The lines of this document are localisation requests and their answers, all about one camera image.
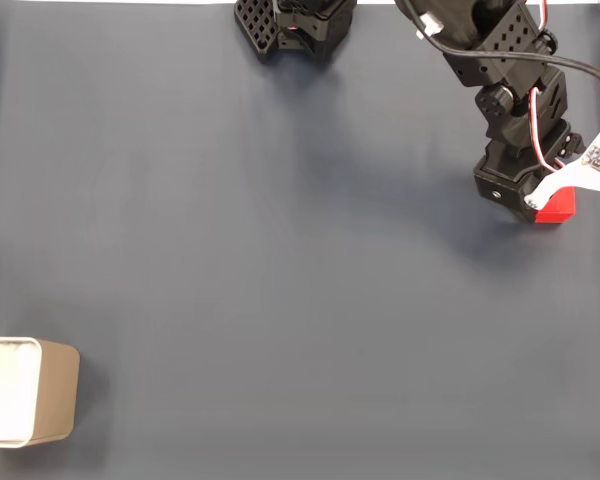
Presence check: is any red cube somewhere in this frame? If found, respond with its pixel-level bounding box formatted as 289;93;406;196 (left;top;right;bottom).
534;185;577;225

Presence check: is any beige box with white inside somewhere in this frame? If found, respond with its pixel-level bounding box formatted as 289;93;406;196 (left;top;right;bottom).
0;336;81;450

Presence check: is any dark grey mat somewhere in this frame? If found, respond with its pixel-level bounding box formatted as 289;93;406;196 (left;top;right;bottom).
0;3;600;480

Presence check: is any white red servo wire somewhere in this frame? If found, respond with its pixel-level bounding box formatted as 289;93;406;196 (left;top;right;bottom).
527;0;567;174

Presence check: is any white camera board with mount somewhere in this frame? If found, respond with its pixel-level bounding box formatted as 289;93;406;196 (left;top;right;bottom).
524;121;600;210

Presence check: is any black camera cable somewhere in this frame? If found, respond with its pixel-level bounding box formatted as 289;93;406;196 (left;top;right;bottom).
393;0;600;126

